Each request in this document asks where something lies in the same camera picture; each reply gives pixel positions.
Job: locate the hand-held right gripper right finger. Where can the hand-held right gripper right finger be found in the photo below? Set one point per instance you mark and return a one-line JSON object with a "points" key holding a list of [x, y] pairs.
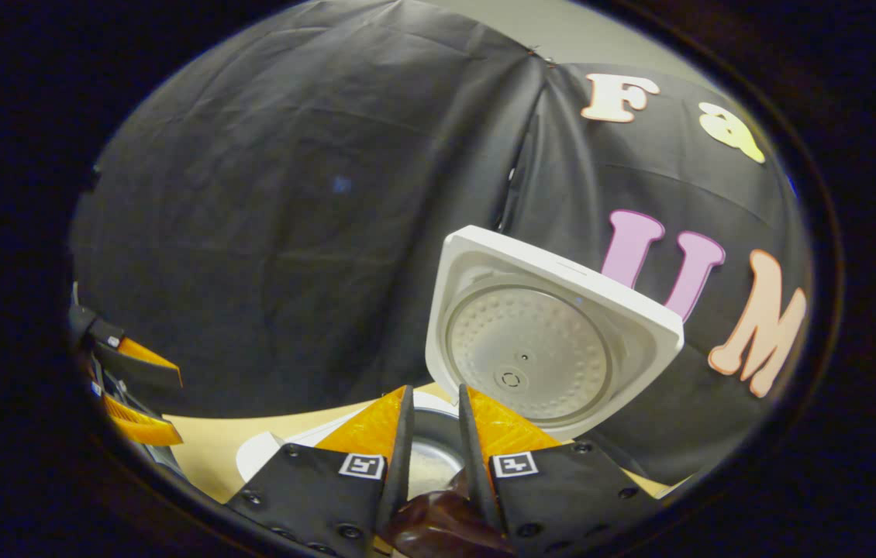
{"points": [[562, 496]]}

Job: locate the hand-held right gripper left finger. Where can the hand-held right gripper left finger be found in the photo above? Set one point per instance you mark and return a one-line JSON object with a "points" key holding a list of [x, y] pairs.
{"points": [[306, 496]]}

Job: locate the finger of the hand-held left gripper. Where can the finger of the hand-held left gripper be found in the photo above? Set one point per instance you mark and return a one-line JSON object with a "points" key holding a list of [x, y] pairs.
{"points": [[139, 426], [147, 370]]}

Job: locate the brown wooden spoon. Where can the brown wooden spoon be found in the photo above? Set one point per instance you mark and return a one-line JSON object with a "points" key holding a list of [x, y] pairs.
{"points": [[438, 527]]}

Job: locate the white rice cooker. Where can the white rice cooker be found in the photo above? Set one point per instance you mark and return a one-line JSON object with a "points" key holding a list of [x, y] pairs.
{"points": [[531, 349]]}

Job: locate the black backdrop cloth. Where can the black backdrop cloth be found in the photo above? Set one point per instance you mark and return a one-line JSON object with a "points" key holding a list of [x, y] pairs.
{"points": [[291, 194]]}

